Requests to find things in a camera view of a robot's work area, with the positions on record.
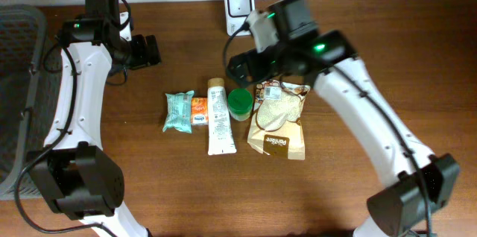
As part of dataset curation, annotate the green lid jar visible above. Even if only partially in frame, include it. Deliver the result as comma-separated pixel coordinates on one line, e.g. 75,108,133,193
227,89,253,121

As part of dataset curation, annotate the teal snack packet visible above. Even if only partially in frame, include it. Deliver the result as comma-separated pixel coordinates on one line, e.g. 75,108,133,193
162,90,195,133

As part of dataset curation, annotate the brown grain bag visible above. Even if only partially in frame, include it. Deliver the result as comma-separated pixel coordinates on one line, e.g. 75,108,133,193
247,80,311,160

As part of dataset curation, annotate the orange tissue pack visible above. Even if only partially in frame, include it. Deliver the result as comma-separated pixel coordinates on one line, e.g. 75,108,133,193
191,98,209,126

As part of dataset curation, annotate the white cream tube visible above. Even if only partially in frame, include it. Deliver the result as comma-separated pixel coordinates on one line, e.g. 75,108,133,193
207,78,236,156

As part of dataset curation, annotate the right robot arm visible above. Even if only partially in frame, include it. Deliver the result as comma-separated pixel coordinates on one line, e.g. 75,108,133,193
224,0,461,236

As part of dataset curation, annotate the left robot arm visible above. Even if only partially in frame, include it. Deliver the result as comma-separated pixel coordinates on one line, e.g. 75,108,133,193
20,0,161,236

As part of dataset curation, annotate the white barcode scanner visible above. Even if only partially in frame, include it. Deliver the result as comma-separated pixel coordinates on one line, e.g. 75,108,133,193
224,0,255,36

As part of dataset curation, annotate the grey plastic basket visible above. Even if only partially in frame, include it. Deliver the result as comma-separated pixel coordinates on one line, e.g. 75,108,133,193
1,4,61,200

